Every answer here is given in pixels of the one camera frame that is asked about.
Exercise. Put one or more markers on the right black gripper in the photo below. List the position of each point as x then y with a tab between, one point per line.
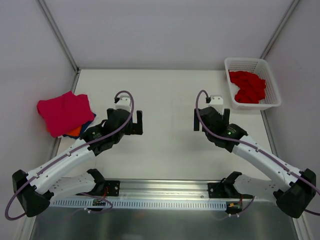
196	121

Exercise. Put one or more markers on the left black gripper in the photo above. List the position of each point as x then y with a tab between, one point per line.
138	122

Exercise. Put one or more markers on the red t shirt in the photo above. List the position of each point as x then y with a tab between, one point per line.
251	87

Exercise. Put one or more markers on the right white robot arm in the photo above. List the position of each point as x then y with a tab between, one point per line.
289	188

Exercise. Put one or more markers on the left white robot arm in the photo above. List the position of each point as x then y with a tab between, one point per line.
42	186

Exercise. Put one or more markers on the folded pink t shirt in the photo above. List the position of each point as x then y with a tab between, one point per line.
65	113

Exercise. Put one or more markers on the white plastic basket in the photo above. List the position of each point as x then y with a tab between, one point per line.
261	68

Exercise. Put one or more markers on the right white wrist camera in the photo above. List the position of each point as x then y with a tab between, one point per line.
216	102

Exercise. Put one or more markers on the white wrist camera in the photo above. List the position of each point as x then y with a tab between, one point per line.
216	102
123	103

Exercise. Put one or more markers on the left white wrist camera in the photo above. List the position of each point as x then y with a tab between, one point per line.
123	103

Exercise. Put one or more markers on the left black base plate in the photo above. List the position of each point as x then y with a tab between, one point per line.
108	188

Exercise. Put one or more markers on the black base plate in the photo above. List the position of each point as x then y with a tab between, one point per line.
221	190
108	188

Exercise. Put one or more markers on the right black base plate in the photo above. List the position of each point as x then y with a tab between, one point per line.
221	190

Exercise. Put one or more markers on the aluminium mounting rail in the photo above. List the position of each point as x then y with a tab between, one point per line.
162	189

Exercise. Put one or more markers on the white slotted cable duct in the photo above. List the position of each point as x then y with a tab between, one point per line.
148	204

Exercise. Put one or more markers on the left aluminium frame post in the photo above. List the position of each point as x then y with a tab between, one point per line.
57	33

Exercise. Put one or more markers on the aluminium frame post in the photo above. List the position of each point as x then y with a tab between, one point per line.
57	33
280	27

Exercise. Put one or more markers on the right aluminium frame post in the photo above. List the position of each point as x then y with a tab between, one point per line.
280	27

